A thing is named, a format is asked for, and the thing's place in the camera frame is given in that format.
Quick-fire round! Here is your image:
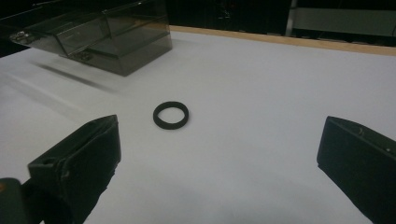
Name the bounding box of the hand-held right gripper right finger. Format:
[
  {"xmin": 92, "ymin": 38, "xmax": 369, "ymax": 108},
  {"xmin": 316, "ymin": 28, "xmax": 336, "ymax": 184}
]
[{"xmin": 316, "ymin": 116, "xmax": 396, "ymax": 224}]

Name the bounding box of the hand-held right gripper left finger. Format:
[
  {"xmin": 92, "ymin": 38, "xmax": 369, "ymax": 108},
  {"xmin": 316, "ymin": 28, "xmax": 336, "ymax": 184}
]
[{"xmin": 27, "ymin": 114, "xmax": 122, "ymax": 224}]

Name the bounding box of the black ring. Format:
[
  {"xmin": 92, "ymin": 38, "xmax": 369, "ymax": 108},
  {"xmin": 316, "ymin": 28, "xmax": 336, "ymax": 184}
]
[{"xmin": 152, "ymin": 101, "xmax": 190, "ymax": 131}]

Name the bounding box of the smoky transparent acrylic drawer box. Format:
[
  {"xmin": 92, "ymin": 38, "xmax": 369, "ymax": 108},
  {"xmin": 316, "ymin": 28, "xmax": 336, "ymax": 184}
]
[{"xmin": 0, "ymin": 0, "xmax": 174, "ymax": 77}]

